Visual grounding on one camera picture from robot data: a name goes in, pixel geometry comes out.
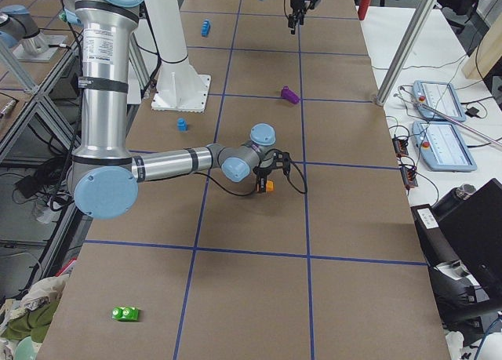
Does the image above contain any green double stud brick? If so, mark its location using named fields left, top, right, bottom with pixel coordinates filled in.
left=111, top=306, right=140, bottom=322

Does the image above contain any red bottle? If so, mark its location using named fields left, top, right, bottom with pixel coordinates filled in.
left=358, top=0, right=371, bottom=21

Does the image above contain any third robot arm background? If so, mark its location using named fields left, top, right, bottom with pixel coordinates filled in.
left=1, top=5, right=56, bottom=63

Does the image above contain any aluminium frame post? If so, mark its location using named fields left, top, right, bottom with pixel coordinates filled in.
left=374, top=0, right=437, bottom=107

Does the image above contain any black gripper body arm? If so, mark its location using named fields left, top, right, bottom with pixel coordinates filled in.
left=290, top=0, right=321, bottom=17
left=253, top=149, right=291, bottom=176

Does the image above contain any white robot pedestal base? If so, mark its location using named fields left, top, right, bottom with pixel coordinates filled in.
left=145, top=0, right=211, bottom=112

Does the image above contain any orange trapezoid block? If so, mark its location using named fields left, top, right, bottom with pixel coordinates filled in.
left=263, top=181, right=275, bottom=193

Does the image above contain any small blue block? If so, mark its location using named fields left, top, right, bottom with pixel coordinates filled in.
left=176, top=118, right=188, bottom=132

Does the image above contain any black computer monitor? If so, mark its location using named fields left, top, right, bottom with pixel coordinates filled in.
left=411, top=178, right=501, bottom=326

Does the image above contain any teach pendant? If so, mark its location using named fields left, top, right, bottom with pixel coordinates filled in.
left=412, top=80, right=466, bottom=122
left=411, top=120, right=478, bottom=173

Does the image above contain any purple trapezoid block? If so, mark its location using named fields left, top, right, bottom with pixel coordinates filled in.
left=281, top=85, right=300, bottom=104

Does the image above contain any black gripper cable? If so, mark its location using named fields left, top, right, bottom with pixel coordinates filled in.
left=193, top=155, right=308, bottom=198

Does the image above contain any long blue studded brick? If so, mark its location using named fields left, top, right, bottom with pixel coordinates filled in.
left=201, top=19, right=211, bottom=37

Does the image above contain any lower teach pendant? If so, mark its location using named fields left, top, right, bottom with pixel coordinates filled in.
left=411, top=120, right=478, bottom=173

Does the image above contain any upper teach pendant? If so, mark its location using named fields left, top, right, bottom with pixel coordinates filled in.
left=412, top=80, right=466, bottom=122

